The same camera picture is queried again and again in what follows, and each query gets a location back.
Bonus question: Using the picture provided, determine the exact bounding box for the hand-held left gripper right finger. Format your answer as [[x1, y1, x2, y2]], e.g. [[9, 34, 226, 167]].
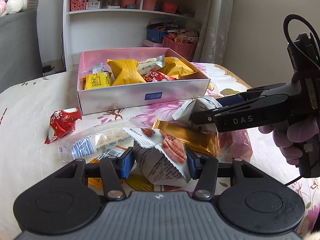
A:
[[185, 150, 264, 201]]

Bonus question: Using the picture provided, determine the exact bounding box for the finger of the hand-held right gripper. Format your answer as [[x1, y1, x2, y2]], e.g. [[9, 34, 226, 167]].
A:
[[216, 83, 293, 108], [189, 94, 292, 133]]

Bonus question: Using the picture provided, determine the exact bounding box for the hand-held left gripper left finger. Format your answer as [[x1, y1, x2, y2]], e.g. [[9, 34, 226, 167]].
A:
[[54, 147, 135, 201]]

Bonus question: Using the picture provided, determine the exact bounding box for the gold bar snack packet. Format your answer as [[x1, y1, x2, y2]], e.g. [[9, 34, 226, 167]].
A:
[[152, 120, 221, 157]]

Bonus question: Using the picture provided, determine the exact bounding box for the kraft paper nut packet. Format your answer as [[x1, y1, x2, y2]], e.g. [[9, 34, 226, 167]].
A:
[[122, 127, 192, 187]]

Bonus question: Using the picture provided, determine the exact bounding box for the clear pink zip bag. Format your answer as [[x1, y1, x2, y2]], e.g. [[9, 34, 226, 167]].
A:
[[219, 129, 255, 164]]

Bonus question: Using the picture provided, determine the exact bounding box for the white grey snack packet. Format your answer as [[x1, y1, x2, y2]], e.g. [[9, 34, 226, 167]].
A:
[[171, 96, 223, 132]]

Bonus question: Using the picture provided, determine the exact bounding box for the clear rice cracker packet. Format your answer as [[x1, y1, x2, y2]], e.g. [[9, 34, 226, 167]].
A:
[[57, 117, 133, 162]]

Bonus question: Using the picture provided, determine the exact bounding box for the orange snack packet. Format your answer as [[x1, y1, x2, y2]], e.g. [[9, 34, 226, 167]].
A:
[[87, 152, 125, 190]]

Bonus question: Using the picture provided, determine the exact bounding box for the pink cardboard box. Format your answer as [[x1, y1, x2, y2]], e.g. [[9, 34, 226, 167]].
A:
[[77, 47, 211, 115]]

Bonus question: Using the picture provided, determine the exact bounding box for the plain yellow snack packet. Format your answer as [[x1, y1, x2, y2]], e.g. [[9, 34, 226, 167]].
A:
[[158, 56, 198, 80]]

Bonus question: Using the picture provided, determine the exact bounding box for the puffy red snack packet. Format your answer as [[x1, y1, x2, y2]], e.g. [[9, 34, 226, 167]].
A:
[[44, 107, 82, 145]]

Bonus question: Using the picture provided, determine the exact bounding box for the yellow snack packet black print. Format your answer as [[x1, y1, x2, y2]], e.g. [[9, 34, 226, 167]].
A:
[[83, 71, 112, 91]]

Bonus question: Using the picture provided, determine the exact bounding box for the white bar snack packet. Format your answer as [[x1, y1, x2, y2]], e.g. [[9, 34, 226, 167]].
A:
[[136, 54, 166, 76]]

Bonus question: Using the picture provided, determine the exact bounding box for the large yellow ribbed snack packet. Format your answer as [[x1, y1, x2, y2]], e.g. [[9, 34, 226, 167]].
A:
[[107, 58, 147, 86]]

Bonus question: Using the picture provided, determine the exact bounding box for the small silver snack packet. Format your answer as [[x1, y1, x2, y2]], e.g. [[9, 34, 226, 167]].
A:
[[89, 63, 108, 74]]

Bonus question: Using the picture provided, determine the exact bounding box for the person's right hand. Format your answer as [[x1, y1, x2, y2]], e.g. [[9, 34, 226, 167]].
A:
[[259, 122, 307, 166]]

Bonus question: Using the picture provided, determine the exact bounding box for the large pink basket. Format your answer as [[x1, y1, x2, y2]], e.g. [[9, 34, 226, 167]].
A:
[[162, 35, 198, 58]]

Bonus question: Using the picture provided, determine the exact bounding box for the patterned cardboard box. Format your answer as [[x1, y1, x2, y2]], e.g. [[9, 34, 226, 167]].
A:
[[177, 29, 200, 43]]

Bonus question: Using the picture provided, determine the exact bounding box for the white lace curtain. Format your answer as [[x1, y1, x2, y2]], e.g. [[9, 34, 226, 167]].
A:
[[192, 0, 238, 66]]

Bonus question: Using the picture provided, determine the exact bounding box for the pink step stool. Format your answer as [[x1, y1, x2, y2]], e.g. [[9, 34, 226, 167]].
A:
[[142, 39, 165, 48]]

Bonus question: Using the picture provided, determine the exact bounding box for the blue box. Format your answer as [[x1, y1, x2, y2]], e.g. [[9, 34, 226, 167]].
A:
[[146, 27, 168, 43]]

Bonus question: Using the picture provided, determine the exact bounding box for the small red basket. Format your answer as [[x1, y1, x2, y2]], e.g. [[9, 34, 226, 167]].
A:
[[162, 1, 179, 13]]

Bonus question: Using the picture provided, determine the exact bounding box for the white bookshelf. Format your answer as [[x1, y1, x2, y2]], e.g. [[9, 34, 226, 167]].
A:
[[62, 0, 213, 71]]

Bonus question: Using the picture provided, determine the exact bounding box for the grey sofa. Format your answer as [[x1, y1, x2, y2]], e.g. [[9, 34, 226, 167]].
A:
[[0, 9, 42, 93]]

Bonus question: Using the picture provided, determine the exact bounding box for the small pink perforated basket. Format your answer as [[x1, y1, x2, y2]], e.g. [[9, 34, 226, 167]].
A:
[[70, 0, 88, 12]]

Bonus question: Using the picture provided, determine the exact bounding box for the white plush toy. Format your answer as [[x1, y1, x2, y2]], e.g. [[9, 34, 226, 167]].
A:
[[0, 0, 28, 16]]

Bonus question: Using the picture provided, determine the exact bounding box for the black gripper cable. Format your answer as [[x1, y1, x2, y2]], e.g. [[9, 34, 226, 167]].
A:
[[283, 14, 320, 63]]

